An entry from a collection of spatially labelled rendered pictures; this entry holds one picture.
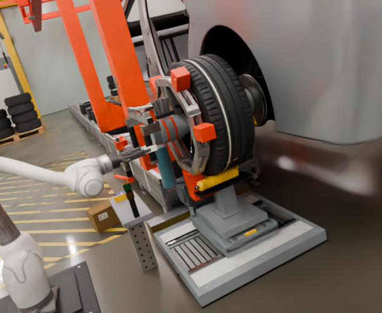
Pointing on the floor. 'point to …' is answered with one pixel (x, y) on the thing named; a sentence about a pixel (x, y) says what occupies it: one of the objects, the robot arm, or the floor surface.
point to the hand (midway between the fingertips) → (149, 148)
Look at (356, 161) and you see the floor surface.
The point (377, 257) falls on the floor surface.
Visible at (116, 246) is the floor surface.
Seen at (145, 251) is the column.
